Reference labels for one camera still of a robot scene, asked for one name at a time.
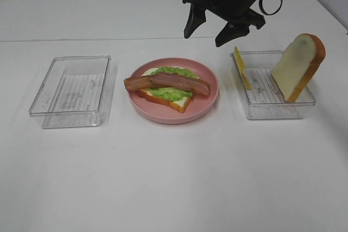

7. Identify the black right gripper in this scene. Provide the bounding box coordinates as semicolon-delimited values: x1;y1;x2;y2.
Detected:
182;0;265;47

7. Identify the yellow cheese slice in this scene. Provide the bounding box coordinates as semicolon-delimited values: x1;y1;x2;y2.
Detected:
233;46;252;90

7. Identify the pink bacon strip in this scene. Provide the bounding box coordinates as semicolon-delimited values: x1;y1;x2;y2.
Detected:
150;72;210;96

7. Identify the green lettuce leaf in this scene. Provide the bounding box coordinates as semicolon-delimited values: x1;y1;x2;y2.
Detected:
143;66;199;102

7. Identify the white bread slice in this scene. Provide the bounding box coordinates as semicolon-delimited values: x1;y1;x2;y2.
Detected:
135;67;194;114

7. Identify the brown bacon strip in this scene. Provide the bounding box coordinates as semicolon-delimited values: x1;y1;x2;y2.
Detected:
123;76;152;91

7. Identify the pink round plate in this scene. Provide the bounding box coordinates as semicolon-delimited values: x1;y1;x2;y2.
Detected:
128;58;219;124

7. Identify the upright bread slice right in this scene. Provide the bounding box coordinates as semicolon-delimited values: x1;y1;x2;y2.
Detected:
271;33;326;103

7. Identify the clear plastic right tray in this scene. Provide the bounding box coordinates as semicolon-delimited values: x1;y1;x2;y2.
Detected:
231;51;316;120

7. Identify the clear plastic tray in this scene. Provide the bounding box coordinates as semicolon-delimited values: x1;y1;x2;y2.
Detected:
29;55;113;129
231;51;316;120

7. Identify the clear plastic left tray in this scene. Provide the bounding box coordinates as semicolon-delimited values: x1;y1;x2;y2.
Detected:
29;55;113;129

